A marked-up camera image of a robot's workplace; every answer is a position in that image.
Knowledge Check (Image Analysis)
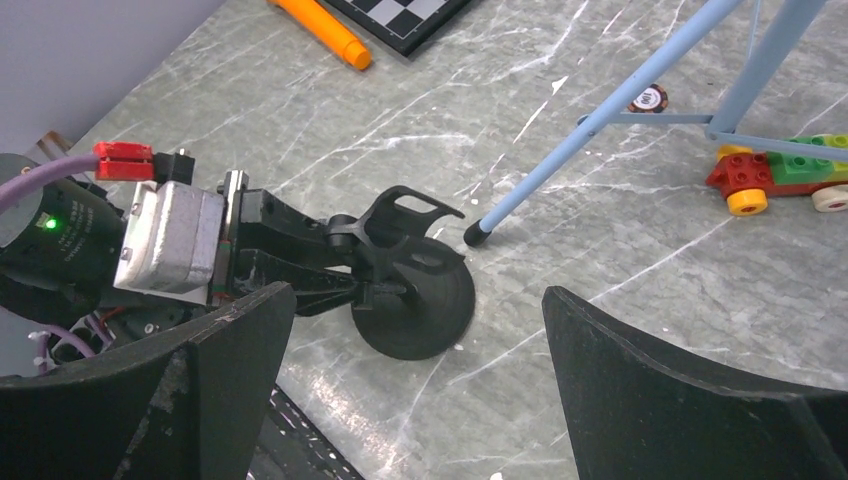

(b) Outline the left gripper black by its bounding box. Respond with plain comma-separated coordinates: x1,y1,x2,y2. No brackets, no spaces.
211,170,371,317

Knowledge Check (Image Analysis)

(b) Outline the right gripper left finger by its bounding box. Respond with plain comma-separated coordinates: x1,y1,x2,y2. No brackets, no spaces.
1,282,296,479

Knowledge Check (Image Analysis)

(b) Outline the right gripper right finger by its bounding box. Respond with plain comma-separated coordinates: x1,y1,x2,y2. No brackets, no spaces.
542,286,847,479

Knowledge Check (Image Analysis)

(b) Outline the black microphone stand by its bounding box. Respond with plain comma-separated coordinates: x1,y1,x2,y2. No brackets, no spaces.
324,185,476,361

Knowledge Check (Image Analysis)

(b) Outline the orange toy microphone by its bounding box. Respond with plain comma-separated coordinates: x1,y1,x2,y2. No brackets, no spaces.
271,0,372,71

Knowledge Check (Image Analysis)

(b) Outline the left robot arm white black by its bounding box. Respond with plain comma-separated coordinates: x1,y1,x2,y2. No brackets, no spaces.
1,142,375,358

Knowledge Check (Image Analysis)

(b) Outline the black white chessboard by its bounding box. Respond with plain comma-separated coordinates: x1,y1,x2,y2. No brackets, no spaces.
325,0,472,57

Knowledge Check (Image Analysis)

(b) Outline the colourful toy brick car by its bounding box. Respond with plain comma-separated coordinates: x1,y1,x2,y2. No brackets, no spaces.
705,145,847,216

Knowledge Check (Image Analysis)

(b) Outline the poker chip near stand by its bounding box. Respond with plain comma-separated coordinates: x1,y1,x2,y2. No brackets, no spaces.
628,83,669,114

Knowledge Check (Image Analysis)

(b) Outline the light blue music stand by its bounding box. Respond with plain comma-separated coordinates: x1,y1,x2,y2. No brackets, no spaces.
463,0,847,247

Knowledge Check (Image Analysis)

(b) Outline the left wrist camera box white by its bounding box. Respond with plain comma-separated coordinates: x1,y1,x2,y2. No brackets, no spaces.
92,142,226,305

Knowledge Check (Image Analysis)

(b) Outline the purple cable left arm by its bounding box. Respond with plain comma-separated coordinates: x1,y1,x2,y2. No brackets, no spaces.
0,153,102,217

